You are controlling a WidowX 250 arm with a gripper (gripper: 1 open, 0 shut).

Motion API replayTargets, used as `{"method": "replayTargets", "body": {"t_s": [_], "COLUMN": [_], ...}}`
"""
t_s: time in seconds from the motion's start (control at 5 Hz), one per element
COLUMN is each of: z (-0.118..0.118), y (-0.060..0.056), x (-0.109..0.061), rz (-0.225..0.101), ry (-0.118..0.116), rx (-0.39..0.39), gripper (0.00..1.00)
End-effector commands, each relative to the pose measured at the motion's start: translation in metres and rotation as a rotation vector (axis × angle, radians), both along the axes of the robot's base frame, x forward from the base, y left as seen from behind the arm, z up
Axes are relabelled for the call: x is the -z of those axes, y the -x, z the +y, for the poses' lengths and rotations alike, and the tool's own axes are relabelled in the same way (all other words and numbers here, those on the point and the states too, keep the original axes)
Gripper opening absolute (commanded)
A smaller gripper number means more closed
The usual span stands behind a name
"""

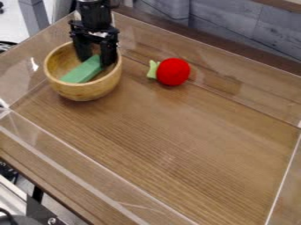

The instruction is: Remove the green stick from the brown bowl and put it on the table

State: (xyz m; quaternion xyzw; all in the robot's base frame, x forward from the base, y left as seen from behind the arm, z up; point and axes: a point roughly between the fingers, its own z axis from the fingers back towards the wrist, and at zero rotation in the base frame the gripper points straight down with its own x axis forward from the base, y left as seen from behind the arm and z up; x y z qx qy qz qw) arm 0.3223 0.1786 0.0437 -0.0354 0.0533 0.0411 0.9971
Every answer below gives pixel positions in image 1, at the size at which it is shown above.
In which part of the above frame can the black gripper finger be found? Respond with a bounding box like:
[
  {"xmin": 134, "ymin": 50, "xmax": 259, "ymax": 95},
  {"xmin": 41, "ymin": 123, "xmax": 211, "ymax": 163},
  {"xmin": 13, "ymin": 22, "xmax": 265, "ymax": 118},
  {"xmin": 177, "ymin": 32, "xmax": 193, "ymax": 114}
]
[
  {"xmin": 101, "ymin": 40, "xmax": 118, "ymax": 67},
  {"xmin": 73, "ymin": 35, "xmax": 93, "ymax": 62}
]

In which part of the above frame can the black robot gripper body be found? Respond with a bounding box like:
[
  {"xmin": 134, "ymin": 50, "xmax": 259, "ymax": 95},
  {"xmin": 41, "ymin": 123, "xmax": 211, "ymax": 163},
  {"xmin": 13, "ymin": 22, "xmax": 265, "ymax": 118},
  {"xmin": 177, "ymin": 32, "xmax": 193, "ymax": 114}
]
[{"xmin": 69, "ymin": 20, "xmax": 121, "ymax": 43}]

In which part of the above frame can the light wooden bowl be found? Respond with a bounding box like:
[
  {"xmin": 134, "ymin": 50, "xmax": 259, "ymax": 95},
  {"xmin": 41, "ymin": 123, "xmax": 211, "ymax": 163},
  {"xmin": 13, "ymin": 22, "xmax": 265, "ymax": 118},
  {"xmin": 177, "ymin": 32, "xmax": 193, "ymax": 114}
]
[{"xmin": 45, "ymin": 41, "xmax": 122, "ymax": 102}]

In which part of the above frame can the green rectangular block stick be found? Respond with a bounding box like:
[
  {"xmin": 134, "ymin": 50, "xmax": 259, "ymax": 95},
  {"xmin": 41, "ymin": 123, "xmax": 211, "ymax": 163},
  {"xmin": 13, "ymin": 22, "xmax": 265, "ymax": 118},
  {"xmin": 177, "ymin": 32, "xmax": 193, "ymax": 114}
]
[{"xmin": 61, "ymin": 54, "xmax": 104, "ymax": 83}]

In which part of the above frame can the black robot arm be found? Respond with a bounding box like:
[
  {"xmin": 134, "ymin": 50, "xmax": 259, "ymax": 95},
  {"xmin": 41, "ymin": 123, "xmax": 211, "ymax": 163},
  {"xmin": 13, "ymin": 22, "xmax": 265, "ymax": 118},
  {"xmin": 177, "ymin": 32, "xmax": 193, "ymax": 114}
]
[{"xmin": 69, "ymin": 0, "xmax": 121, "ymax": 68}]

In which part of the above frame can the red felt tomato toy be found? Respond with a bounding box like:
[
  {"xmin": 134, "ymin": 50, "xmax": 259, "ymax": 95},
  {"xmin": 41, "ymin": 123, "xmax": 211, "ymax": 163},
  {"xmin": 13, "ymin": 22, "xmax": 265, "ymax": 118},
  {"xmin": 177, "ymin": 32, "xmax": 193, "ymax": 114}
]
[{"xmin": 148, "ymin": 58, "xmax": 191, "ymax": 86}]

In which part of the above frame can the black table leg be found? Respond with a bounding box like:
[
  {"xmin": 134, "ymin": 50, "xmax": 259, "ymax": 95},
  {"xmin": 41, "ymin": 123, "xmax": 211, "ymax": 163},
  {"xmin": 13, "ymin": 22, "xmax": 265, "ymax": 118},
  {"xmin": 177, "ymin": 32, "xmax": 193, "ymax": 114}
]
[{"xmin": 33, "ymin": 186, "xmax": 45, "ymax": 203}]

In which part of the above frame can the grey post at back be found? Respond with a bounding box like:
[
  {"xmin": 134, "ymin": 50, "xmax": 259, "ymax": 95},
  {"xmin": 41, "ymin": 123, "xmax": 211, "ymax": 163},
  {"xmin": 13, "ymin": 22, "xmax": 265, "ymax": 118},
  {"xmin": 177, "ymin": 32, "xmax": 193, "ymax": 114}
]
[{"xmin": 18, "ymin": 0, "xmax": 50, "ymax": 36}]

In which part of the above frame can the clear acrylic tray enclosure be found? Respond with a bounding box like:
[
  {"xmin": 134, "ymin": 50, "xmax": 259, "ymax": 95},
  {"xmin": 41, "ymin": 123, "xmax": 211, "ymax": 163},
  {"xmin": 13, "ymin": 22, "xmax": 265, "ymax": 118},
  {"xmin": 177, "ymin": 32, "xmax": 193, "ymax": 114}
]
[{"xmin": 0, "ymin": 11, "xmax": 301, "ymax": 225}]

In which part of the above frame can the black bracket with bolt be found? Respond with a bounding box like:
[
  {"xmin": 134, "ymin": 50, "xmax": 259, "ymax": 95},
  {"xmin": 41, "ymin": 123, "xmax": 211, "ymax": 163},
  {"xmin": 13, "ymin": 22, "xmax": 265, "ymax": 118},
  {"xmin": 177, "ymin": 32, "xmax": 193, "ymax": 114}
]
[{"xmin": 26, "ymin": 196, "xmax": 67, "ymax": 225}]

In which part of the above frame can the black cable lower left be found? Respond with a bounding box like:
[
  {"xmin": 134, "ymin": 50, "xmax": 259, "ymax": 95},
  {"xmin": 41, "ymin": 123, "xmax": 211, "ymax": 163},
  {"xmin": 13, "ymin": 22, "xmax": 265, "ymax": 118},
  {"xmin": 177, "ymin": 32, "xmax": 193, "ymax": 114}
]
[{"xmin": 0, "ymin": 207, "xmax": 22, "ymax": 225}]

